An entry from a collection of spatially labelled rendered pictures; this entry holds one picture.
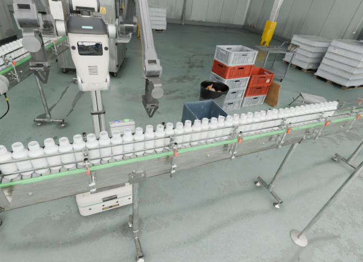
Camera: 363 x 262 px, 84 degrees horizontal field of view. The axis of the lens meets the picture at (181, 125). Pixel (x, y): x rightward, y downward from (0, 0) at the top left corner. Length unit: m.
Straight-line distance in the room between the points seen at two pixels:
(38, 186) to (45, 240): 1.01
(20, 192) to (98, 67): 0.84
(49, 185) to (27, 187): 0.09
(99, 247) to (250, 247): 1.30
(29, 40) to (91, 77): 0.65
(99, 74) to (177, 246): 1.51
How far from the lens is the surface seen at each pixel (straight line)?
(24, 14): 1.02
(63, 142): 1.08
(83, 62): 1.51
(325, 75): 7.69
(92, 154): 1.12
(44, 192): 1.25
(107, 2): 4.54
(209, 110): 2.07
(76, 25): 1.54
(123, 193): 1.99
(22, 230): 2.30
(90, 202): 1.99
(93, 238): 2.07
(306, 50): 8.21
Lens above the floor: 1.81
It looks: 34 degrees down
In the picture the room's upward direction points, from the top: 9 degrees clockwise
